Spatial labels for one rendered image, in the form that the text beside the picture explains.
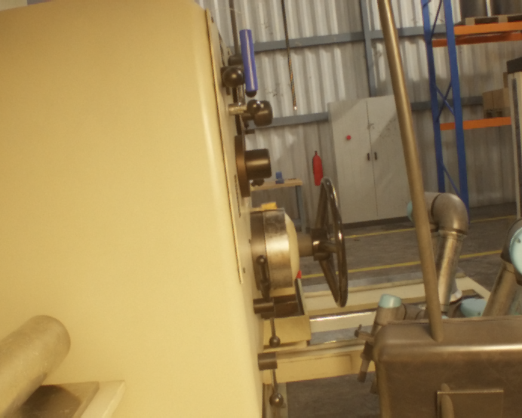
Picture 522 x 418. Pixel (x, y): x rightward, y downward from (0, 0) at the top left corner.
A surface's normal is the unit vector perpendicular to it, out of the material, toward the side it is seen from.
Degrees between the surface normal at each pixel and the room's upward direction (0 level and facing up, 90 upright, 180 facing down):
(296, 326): 90
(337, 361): 90
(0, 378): 49
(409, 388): 110
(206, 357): 90
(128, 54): 90
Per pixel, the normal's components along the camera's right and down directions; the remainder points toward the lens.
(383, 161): 0.01, 0.13
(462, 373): -0.19, 0.47
